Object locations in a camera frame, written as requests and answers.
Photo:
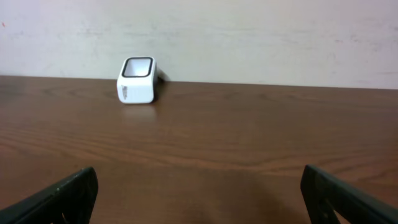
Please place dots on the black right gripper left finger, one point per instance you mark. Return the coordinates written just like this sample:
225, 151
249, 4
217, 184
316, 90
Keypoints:
70, 200

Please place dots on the white barcode scanner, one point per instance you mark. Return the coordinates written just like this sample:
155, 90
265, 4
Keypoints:
137, 80

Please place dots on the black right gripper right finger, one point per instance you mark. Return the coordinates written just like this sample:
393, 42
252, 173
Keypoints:
325, 196

